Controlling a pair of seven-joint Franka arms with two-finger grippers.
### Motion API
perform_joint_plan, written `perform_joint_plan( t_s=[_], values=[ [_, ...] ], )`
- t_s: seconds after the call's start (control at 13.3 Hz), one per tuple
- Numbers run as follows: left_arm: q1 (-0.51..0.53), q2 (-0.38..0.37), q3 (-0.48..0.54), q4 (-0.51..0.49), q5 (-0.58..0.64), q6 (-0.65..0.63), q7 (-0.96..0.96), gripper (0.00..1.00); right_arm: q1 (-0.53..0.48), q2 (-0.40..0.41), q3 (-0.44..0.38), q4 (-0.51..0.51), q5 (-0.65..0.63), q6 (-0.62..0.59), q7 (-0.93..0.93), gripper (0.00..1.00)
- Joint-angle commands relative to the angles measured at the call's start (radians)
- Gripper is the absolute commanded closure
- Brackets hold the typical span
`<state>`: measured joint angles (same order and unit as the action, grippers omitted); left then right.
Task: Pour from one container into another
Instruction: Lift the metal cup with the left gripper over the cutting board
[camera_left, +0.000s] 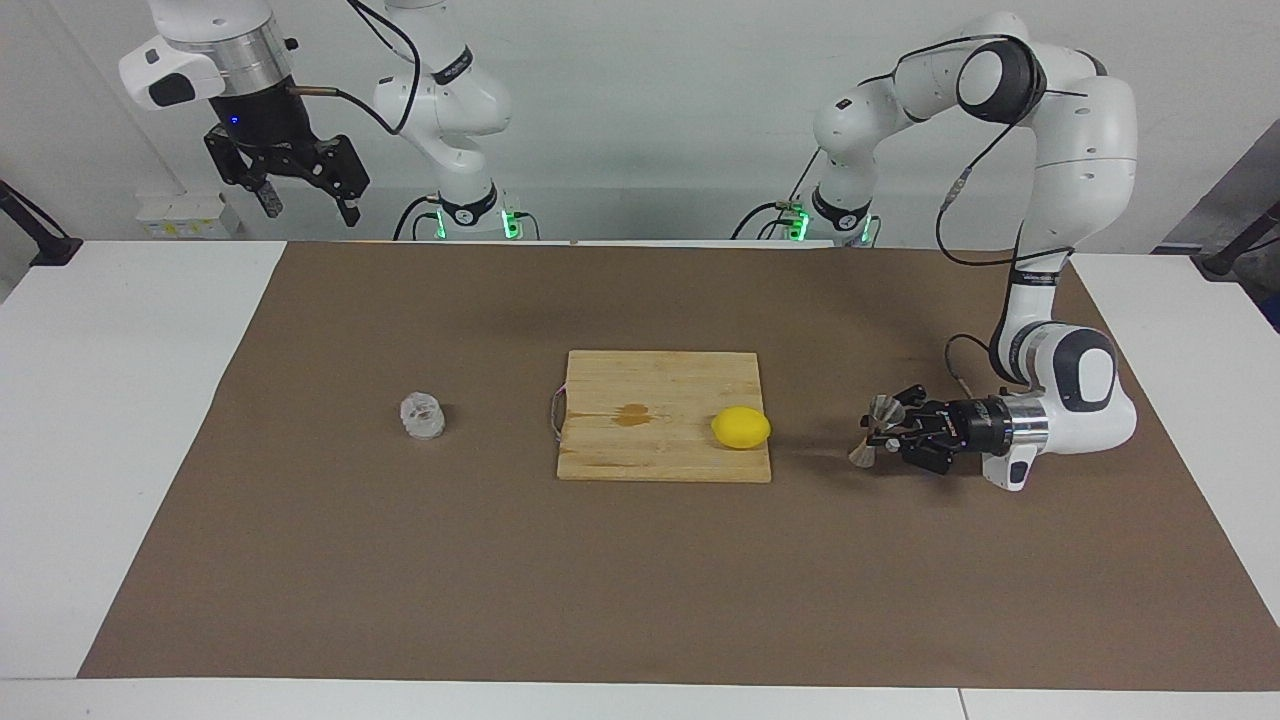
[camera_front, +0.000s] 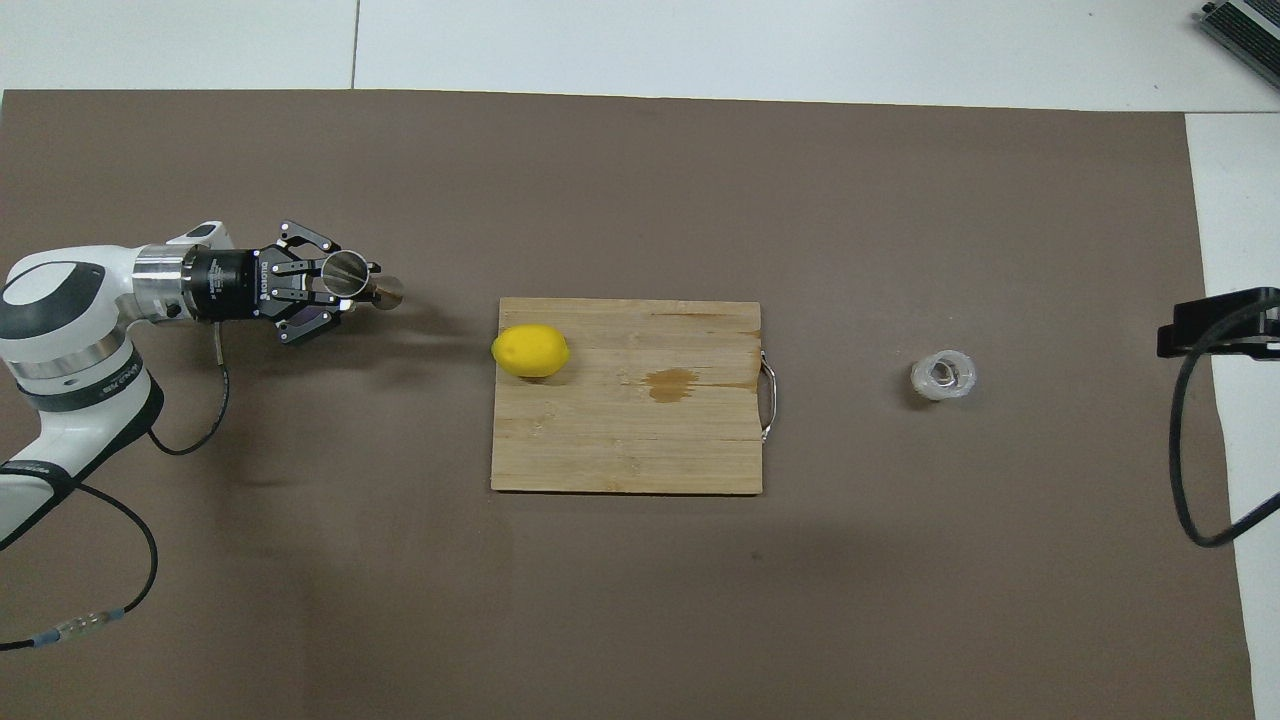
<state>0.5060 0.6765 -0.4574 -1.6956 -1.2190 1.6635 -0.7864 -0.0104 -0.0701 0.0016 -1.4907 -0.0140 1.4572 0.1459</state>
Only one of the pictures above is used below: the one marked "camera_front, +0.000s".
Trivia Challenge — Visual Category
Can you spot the brown paper table mat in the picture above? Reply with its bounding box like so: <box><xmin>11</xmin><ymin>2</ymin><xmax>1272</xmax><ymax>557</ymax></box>
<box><xmin>0</xmin><ymin>88</ymin><xmax>1257</xmax><ymax>720</ymax></box>

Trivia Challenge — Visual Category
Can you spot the yellow lemon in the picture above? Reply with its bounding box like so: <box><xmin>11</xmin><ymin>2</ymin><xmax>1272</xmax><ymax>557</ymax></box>
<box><xmin>491</xmin><ymin>324</ymin><xmax>571</xmax><ymax>379</ymax></box>

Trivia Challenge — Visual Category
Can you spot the grey ribbed metal device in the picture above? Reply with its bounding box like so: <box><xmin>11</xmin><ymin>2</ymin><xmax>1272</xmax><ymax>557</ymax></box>
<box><xmin>1198</xmin><ymin>0</ymin><xmax>1280</xmax><ymax>93</ymax></box>

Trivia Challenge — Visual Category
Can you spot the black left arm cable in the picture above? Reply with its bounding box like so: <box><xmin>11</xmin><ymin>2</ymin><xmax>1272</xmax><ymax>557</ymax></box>
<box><xmin>0</xmin><ymin>322</ymin><xmax>232</xmax><ymax>653</ymax></box>

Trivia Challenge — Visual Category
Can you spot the steel double jigger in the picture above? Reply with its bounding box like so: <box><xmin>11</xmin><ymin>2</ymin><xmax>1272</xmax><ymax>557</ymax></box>
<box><xmin>320</xmin><ymin>250</ymin><xmax>406</xmax><ymax>311</ymax></box>

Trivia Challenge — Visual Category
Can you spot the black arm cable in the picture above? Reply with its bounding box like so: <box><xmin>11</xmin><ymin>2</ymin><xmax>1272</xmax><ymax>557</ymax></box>
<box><xmin>1168</xmin><ymin>298</ymin><xmax>1280</xmax><ymax>548</ymax></box>
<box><xmin>0</xmin><ymin>322</ymin><xmax>232</xmax><ymax>653</ymax></box>

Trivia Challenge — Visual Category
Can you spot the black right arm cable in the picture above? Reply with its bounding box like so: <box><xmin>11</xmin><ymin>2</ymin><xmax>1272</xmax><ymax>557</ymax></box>
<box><xmin>1168</xmin><ymin>298</ymin><xmax>1280</xmax><ymax>548</ymax></box>

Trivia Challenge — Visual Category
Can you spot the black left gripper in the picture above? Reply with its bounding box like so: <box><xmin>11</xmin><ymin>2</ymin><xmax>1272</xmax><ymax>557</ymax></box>
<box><xmin>188</xmin><ymin>220</ymin><xmax>353</xmax><ymax>347</ymax></box>

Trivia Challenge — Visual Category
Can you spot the clear glass cup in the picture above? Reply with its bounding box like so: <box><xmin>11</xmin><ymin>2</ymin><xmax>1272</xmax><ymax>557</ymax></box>
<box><xmin>909</xmin><ymin>350</ymin><xmax>979</xmax><ymax>402</ymax></box>

